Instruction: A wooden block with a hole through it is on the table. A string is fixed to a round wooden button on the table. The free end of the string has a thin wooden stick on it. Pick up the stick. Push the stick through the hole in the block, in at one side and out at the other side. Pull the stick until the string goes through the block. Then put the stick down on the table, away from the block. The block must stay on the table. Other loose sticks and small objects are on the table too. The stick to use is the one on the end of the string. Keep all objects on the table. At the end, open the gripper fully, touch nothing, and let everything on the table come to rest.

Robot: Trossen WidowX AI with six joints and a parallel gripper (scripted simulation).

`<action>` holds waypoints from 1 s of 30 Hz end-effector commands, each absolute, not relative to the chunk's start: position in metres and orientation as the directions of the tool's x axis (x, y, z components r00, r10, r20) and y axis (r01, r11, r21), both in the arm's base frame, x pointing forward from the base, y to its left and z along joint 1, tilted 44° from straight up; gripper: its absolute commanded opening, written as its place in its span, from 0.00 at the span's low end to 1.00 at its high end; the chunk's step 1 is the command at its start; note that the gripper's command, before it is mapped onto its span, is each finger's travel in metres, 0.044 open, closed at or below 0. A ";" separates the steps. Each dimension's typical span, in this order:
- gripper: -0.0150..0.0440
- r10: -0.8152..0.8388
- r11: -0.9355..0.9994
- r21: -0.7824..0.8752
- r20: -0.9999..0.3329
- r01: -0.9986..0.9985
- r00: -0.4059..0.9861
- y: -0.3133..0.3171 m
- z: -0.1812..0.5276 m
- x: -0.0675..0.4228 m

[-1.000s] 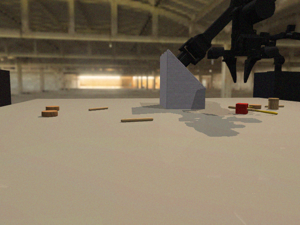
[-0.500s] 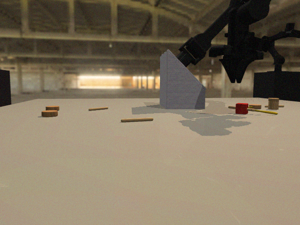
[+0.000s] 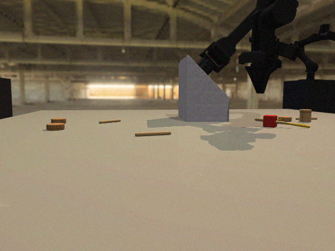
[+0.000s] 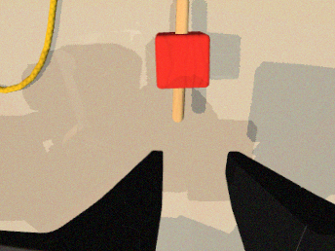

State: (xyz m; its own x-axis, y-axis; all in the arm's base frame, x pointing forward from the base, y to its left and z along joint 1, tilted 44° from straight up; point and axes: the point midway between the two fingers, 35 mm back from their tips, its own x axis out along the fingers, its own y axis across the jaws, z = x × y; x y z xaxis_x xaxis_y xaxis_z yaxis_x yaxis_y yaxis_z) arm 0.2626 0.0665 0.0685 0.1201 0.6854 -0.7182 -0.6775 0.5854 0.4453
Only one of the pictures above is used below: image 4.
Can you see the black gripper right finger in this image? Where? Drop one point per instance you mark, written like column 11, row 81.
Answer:
column 275, row 214

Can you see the thin wooden stick with yellow string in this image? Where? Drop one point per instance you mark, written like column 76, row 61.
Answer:
column 180, row 27

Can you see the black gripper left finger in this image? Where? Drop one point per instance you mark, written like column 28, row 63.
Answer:
column 127, row 218

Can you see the red wooden block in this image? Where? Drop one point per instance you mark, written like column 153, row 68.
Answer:
column 183, row 60

